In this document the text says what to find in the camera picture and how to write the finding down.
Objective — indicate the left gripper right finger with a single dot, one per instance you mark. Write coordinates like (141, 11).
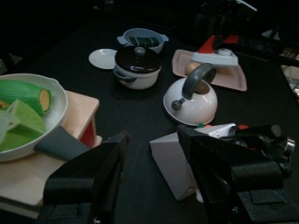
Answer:
(234, 189)

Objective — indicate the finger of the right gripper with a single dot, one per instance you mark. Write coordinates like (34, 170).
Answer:
(218, 42)

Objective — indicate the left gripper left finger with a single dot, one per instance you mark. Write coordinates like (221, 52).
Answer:
(78, 186)

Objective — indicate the pink rectangular tray plate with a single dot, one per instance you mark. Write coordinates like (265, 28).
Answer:
(230, 78)

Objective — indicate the small white round plate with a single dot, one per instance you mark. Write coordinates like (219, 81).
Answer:
(102, 59)

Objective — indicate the tan toy egg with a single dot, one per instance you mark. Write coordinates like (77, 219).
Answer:
(191, 68)

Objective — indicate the white slanted toy box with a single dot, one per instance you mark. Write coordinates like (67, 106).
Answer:
(171, 163)

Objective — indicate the dark green toy vegetable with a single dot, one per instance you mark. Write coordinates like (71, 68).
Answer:
(145, 41)

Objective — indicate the red round toy fruit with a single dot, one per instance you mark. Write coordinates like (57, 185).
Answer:
(242, 127)

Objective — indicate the dark pot lid with knob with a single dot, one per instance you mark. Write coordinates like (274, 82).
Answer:
(137, 61)

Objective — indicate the white toy cooking pot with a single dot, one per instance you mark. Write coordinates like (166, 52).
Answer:
(141, 80)

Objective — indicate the blue-grey toy pot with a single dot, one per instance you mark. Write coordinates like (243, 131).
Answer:
(125, 39)

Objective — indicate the green toy vegetable wedge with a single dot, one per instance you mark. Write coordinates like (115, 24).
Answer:
(27, 125)

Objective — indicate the wooden toy stove box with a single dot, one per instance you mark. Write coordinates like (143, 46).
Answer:
(82, 110)

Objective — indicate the green toy vegetable cylinder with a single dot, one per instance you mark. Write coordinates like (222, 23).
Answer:
(23, 93)

